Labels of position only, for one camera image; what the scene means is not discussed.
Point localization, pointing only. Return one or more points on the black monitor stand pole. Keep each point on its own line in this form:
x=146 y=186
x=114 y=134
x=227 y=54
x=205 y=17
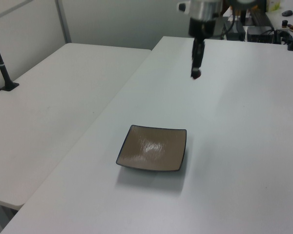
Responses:
x=243 y=17

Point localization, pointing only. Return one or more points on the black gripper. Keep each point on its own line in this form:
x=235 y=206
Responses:
x=201 y=27

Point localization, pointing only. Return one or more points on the robot arm with silver flange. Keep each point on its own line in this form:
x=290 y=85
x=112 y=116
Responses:
x=206 y=8

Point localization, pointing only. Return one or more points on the grey partition frame post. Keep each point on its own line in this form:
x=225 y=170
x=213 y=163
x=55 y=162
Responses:
x=63 y=22

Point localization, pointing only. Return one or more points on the small red brown item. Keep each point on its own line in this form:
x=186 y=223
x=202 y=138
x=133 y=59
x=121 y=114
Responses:
x=292 y=26

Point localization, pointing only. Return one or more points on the small black cylinder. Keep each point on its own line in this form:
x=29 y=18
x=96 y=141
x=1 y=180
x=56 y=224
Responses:
x=284 y=23

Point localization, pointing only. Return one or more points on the long black keyboard bar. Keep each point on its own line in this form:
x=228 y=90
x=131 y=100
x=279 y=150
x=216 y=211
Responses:
x=261 y=18

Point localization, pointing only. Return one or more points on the square brown ceramic plate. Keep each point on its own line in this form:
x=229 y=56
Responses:
x=153 y=150

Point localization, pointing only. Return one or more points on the green white box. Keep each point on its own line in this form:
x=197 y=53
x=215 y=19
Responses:
x=274 y=5

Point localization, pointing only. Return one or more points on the black computer mouse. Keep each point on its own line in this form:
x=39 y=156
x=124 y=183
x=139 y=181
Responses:
x=287 y=13

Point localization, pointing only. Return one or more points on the black camera stand with base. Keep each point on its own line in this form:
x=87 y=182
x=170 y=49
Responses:
x=1 y=67

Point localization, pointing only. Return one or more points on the black computer box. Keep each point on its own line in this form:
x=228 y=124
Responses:
x=260 y=34

